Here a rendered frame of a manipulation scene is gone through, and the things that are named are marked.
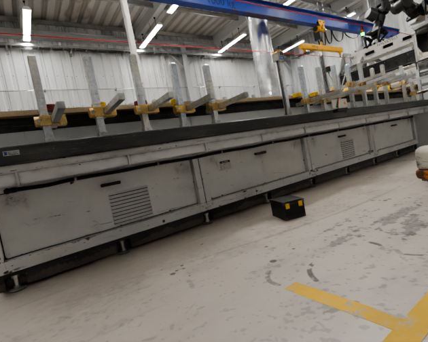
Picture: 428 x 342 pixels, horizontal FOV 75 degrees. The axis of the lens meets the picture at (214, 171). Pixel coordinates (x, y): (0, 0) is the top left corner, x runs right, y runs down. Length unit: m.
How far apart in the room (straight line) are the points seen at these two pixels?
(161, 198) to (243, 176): 0.74
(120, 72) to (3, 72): 2.99
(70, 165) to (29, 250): 0.52
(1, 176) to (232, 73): 10.91
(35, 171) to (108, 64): 8.33
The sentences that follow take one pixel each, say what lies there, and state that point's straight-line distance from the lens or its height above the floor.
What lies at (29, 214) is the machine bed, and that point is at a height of 0.37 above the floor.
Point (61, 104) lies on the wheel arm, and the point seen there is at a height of 0.80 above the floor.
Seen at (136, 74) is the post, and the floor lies 1.03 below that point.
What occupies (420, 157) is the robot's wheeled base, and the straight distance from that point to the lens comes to 2.41.
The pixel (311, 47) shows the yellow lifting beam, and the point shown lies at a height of 2.62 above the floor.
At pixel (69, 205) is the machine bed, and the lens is 1.81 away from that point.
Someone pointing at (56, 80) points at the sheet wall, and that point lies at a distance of 9.28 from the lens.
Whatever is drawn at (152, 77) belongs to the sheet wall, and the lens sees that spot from 10.06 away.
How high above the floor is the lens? 0.49
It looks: 3 degrees down
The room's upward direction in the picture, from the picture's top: 11 degrees counter-clockwise
